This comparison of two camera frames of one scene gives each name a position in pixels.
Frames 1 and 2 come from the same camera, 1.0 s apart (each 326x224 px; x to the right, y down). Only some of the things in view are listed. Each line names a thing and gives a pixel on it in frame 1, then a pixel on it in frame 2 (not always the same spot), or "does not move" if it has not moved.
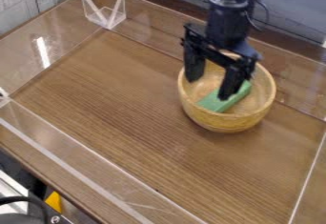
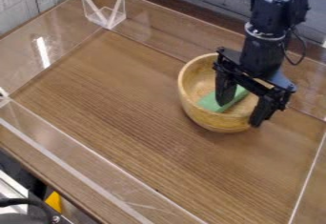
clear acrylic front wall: x=79 y=175 does not move
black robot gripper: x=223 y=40 -> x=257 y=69
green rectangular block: x=219 y=105 does not move
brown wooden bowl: x=247 y=112 does not move
